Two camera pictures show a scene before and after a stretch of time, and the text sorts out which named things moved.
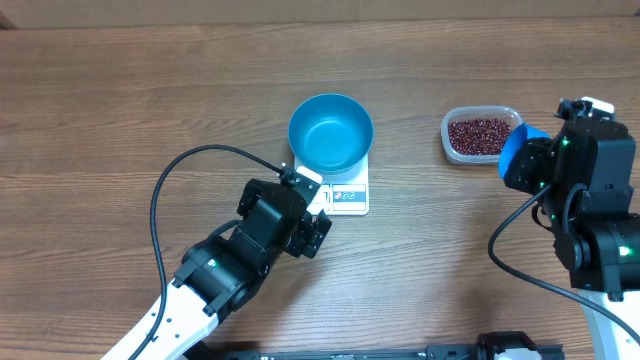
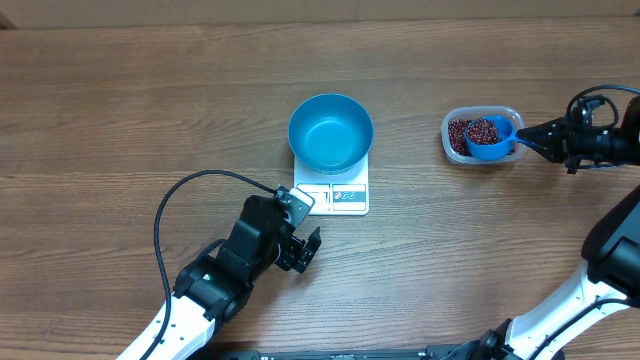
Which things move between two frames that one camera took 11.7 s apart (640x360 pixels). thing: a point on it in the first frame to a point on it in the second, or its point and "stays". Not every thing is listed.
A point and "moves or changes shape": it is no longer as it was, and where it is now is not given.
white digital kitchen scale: x=342 y=194 stays
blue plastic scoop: x=520 y=135 moves or changes shape
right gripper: x=534 y=163 to x=561 y=141
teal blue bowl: x=330 y=133 stays
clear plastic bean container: x=459 y=113 stays
